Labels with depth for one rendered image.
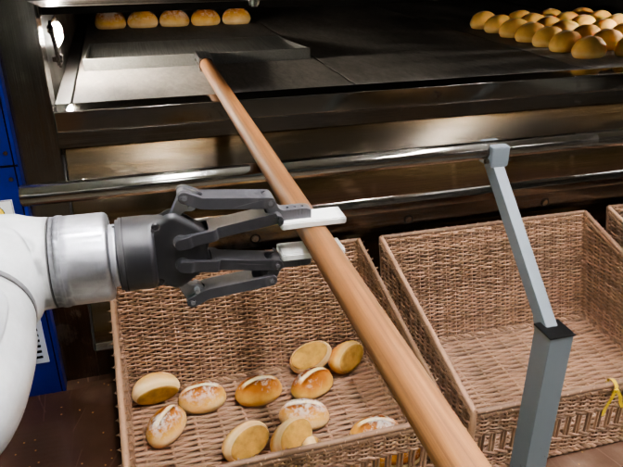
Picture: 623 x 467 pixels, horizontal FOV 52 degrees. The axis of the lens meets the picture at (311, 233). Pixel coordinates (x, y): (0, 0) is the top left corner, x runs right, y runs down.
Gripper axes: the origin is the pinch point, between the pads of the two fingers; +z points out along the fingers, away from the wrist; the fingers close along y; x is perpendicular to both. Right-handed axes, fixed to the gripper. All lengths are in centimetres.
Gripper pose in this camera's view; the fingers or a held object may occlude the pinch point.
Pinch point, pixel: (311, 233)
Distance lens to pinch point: 69.1
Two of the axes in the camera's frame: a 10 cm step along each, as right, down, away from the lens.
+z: 9.7, -1.1, 2.4
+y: -0.1, 9.0, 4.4
